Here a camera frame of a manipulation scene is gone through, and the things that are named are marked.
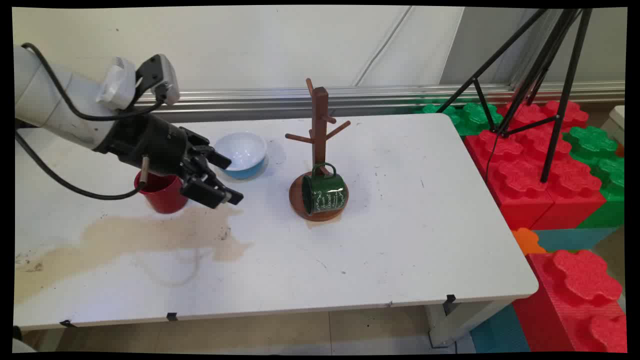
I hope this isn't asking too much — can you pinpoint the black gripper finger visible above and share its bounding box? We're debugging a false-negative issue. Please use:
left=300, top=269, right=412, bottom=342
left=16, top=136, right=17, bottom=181
left=180, top=162, right=245, bottom=210
left=180, top=127, right=233, bottom=171

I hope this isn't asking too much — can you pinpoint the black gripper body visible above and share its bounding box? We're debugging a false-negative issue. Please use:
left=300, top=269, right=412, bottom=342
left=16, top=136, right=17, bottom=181
left=94, top=113, right=192, bottom=178

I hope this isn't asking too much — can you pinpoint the green enamel mug white print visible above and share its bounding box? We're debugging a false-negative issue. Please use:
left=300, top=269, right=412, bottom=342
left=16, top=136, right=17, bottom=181
left=301, top=162, right=349, bottom=217

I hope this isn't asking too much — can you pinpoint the white bowl blue outside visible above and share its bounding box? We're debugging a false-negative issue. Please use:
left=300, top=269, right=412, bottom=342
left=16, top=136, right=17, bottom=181
left=214, top=131, right=268, bottom=180

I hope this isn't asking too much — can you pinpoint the red mug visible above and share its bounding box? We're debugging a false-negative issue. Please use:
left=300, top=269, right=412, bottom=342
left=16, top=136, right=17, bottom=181
left=133, top=169, right=190, bottom=215

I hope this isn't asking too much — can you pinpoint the brown wooden mug tree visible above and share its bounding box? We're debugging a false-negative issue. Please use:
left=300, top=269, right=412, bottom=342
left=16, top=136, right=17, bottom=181
left=285, top=77, right=351, bottom=222

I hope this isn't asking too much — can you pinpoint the green foam block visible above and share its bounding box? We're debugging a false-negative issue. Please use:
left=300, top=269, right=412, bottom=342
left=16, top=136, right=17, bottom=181
left=412, top=97, right=503, bottom=137
left=562, top=125, right=626, bottom=229

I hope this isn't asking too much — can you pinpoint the white table leg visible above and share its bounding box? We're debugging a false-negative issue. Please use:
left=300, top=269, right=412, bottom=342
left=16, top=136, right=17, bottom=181
left=425, top=299, right=516, bottom=348

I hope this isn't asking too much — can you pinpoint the large red foam block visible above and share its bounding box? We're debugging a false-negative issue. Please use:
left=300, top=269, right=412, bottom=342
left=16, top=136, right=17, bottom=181
left=464, top=127, right=607, bottom=232

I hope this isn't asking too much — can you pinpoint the orange foam block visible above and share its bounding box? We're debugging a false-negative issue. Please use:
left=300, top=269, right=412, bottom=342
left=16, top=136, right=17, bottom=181
left=511, top=227, right=548, bottom=256

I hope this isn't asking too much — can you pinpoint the teal foam block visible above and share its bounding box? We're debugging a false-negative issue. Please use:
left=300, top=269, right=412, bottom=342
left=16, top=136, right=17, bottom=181
left=470, top=304, right=531, bottom=353

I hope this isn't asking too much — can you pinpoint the black tripod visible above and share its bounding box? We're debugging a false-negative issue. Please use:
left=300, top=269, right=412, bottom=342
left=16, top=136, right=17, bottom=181
left=436, top=7, right=593, bottom=183

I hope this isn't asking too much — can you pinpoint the white box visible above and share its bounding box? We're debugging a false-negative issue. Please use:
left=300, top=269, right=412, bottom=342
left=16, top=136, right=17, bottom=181
left=600, top=105, right=627, bottom=146

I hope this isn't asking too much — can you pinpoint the aluminium wall rail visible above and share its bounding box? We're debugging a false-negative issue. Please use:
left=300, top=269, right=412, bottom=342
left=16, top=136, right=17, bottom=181
left=135, top=81, right=626, bottom=123

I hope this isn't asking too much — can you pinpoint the grey wrist camera black bracket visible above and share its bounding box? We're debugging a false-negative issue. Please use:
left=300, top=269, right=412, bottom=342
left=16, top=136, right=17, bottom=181
left=135, top=54, right=181, bottom=107

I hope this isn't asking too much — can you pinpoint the black gripper cable metal plug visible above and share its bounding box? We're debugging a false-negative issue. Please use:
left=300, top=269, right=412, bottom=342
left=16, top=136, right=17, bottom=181
left=14, top=131, right=151, bottom=202

